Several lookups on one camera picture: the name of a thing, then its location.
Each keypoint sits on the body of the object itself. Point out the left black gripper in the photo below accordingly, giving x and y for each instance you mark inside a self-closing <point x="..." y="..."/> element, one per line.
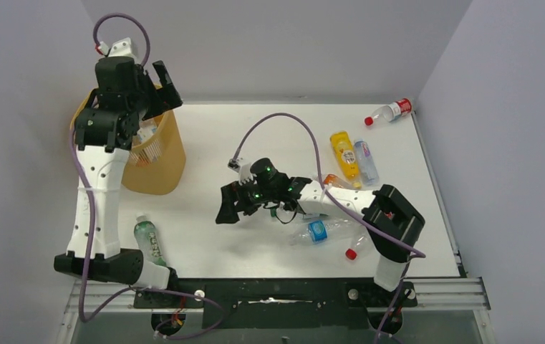
<point x="170" y="97"/>

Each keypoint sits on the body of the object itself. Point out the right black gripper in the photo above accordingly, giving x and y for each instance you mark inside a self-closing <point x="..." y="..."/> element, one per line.
<point x="240" y="199"/>

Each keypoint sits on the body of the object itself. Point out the green tea bottle table edge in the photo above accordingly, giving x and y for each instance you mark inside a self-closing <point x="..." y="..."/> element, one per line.
<point x="145" y="234"/>

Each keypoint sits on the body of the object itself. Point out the red cap bottle corner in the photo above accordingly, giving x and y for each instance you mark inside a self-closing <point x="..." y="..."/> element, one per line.
<point x="391" y="112"/>

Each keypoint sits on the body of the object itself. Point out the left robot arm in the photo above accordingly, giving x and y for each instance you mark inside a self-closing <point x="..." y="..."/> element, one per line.
<point x="95" y="253"/>

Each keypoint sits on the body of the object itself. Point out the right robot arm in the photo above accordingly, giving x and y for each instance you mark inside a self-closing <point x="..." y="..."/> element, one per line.
<point x="393" y="223"/>

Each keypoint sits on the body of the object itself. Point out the yellow mesh waste bin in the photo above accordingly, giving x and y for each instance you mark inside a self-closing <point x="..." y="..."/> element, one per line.
<point x="163" y="156"/>

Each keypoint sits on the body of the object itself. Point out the blue label clear bottle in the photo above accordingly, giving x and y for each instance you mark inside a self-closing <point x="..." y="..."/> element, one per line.
<point x="324" y="230"/>

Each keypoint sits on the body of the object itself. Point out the orange drink bottle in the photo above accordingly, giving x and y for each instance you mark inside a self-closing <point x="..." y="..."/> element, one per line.
<point x="330" y="179"/>

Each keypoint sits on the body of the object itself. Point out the red label bottle near right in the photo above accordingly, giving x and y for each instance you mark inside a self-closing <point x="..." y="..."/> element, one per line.
<point x="360" y="245"/>

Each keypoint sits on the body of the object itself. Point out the yellow juice bottle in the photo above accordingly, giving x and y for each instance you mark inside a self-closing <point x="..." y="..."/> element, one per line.
<point x="346" y="158"/>

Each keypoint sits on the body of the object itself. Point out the small blue label bottle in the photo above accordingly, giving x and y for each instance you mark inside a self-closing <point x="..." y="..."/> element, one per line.
<point x="368" y="171"/>

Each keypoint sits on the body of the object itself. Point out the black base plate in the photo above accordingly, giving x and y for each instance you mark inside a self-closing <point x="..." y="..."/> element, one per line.
<point x="355" y="303"/>

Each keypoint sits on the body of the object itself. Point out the aluminium rail frame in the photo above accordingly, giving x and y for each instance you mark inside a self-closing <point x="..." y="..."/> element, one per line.
<point x="433" y="294"/>

